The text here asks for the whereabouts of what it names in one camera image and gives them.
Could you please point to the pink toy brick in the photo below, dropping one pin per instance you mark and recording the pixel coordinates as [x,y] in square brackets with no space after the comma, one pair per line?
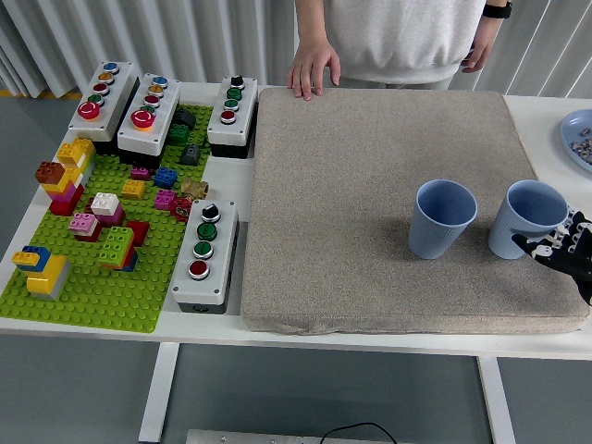
[164,199]

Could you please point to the person's right hand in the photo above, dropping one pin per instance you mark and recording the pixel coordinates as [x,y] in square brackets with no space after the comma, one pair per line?
[314,65]

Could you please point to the person's right forearm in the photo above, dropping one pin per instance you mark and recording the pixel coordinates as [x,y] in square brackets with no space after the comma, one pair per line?
[312,23]

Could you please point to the red sloped toy brick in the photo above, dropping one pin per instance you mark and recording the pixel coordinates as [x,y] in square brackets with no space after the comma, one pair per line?
[139,231]

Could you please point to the yellow white grey brick stack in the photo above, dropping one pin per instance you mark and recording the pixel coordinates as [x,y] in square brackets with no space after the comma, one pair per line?
[74,150]

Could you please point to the grey sloped toy brick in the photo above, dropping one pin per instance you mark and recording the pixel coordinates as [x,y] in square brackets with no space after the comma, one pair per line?
[189,155]

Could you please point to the four-control selector switch box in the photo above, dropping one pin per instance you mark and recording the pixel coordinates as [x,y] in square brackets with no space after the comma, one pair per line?
[245,106]
[224,250]

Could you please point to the white vertical blinds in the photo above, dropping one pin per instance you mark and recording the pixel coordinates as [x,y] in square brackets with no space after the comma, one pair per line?
[185,41]

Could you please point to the blue toy brick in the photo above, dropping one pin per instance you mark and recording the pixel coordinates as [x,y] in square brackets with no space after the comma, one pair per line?
[164,178]

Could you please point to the yellow blue brick duck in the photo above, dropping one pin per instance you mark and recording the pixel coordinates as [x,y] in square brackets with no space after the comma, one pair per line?
[46,277]

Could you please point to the person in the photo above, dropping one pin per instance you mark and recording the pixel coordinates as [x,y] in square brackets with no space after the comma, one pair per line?
[398,37]

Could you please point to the white table leg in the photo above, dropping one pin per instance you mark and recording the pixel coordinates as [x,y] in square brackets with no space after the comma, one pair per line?
[157,393]
[497,402]

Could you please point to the white brick on maroon stack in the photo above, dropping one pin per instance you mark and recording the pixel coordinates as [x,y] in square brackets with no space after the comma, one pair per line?
[105,203]

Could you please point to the magenta toy brick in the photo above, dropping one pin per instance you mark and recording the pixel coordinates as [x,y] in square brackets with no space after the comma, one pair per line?
[140,173]

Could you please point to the yellow toy brick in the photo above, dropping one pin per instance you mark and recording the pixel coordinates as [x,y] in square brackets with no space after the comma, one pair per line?
[133,189]

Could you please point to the dark green toy brick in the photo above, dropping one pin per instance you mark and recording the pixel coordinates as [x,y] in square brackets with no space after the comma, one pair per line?
[178,134]

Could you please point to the green orange blue brick stack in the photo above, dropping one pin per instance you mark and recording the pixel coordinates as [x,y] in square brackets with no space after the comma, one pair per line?
[115,240]

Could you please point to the brass valve red handwheel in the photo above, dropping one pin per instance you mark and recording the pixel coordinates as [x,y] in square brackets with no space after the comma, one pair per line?
[194,187]

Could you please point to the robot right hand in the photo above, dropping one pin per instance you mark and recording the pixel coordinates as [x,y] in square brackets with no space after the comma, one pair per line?
[573,261]

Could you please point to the five-button control box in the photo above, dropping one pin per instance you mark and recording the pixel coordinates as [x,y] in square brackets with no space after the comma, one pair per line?
[118,94]
[168,99]

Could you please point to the black wristwatch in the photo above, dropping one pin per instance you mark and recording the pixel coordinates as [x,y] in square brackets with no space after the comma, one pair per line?
[497,10]

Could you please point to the blue plate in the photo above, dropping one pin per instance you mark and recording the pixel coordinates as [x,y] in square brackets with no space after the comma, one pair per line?
[571,134]

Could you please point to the blue ribbed cup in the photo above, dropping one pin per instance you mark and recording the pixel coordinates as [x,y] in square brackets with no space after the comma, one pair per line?
[430,236]
[504,236]

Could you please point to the green studded baseplate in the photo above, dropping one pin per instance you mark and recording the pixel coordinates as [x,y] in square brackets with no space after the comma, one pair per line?
[92,300]

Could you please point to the pink brick on red stack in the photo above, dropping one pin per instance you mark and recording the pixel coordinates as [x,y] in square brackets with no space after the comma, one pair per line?
[83,224]

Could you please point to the pile of metal nuts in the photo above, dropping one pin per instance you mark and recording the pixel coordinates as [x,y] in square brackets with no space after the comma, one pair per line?
[583,148]

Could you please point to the brown yellow pink red brick tower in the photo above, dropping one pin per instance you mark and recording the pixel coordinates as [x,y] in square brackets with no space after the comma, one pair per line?
[51,172]

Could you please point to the grey-brown fabric mat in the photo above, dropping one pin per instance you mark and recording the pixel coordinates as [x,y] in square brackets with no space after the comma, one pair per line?
[347,185]

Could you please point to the person's left hand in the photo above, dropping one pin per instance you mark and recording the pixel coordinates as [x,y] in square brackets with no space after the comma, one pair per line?
[483,46]

